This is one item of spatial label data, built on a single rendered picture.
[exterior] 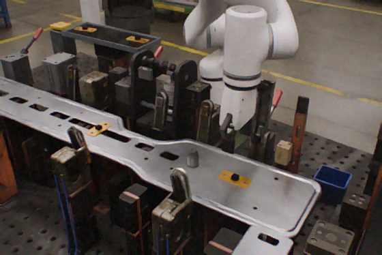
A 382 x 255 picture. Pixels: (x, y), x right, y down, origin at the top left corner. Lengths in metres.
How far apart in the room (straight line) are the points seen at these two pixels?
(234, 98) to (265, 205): 0.27
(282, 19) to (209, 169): 0.43
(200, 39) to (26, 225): 0.86
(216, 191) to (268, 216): 0.14
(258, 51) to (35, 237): 0.92
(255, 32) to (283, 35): 0.06
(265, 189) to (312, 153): 0.73
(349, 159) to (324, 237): 0.93
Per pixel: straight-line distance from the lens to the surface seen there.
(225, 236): 0.96
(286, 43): 0.89
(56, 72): 1.55
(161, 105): 1.27
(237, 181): 1.07
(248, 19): 0.84
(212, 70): 1.59
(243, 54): 0.87
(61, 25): 1.77
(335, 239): 0.89
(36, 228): 1.46
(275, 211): 1.00
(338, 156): 1.78
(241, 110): 0.92
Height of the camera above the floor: 1.67
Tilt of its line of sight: 31 degrees down
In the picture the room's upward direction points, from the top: straight up
